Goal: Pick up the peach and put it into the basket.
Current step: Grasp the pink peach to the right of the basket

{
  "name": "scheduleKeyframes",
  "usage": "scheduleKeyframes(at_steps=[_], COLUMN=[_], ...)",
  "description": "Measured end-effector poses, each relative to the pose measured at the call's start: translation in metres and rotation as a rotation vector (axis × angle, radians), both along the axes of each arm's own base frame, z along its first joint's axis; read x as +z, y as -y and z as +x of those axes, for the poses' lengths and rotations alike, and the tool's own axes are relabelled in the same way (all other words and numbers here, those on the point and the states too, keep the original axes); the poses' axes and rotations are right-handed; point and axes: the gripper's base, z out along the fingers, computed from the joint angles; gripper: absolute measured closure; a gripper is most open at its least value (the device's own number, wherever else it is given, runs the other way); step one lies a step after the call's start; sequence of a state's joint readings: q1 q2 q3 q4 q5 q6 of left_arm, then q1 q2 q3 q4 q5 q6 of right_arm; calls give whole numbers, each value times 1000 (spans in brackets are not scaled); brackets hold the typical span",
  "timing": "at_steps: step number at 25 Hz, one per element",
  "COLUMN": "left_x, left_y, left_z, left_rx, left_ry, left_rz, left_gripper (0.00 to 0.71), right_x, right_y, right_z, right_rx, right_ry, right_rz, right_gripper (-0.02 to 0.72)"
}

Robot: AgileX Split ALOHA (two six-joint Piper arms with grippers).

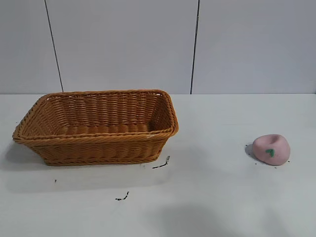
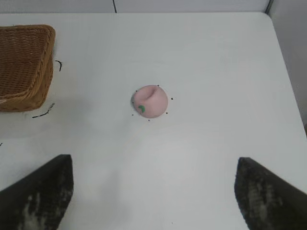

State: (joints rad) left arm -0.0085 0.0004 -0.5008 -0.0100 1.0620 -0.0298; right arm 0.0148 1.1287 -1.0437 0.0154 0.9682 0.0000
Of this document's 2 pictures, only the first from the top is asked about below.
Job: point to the pink toy peach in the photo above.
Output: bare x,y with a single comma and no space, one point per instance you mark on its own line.
270,150

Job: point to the brown woven wicker basket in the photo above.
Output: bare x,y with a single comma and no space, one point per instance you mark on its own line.
98,145

